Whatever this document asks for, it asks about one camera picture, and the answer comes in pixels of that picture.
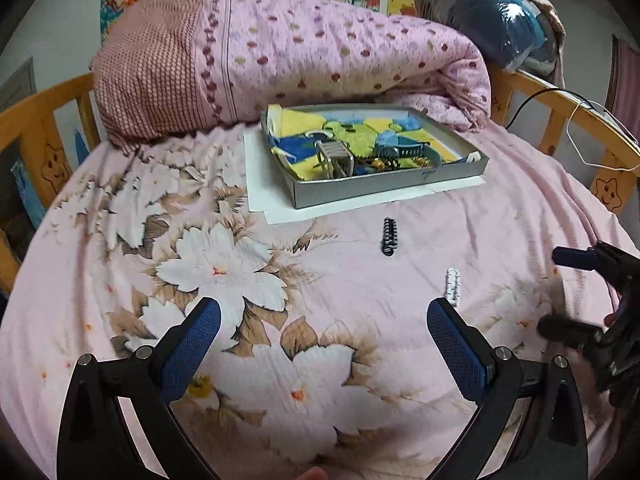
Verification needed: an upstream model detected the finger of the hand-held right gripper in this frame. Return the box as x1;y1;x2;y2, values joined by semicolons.
552;246;608;272
537;314;603;349

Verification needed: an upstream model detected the pink curtain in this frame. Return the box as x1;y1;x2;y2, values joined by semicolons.
607;35;640;137

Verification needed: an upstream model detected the white paper sheet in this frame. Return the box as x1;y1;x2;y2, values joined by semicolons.
243;125;487;225

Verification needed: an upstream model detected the silver cardboard box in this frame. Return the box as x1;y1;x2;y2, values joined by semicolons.
260;104;488;211

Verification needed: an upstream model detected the gold chain bracelet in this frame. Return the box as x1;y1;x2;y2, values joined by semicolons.
371;156;433;171

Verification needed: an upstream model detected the black cable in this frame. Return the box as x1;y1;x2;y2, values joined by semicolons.
502;87;609;131

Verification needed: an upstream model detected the white cable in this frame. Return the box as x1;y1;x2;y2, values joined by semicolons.
567;100;640;171

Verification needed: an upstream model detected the colourful cartoon print cloth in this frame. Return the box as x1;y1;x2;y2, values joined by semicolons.
267;105;473;181

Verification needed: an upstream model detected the grey claw hair clip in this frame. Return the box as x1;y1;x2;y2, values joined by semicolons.
315;141;357;179

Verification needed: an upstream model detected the wooden bed frame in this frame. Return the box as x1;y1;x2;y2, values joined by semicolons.
0;62;640;292

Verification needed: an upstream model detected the white hair clip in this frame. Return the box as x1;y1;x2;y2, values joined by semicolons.
444;267;460;307

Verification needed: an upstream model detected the pink dotted quilt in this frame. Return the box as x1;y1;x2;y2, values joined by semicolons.
90;0;493;154

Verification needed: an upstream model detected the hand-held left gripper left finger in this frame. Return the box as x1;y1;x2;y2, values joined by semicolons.
56;297;222;480

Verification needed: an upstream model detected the blue plastic wrapped bundle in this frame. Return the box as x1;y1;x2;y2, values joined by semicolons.
450;0;562;74

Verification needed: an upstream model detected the grey door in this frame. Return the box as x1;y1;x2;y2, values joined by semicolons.
0;57;39;112

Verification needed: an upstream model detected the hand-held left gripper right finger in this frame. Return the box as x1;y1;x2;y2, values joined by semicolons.
426;297;589;480

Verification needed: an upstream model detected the blue plastic hair clip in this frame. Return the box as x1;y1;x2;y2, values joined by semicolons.
375;131;427;159

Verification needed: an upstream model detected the pink floral bed sheet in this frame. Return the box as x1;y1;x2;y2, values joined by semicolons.
0;120;640;480

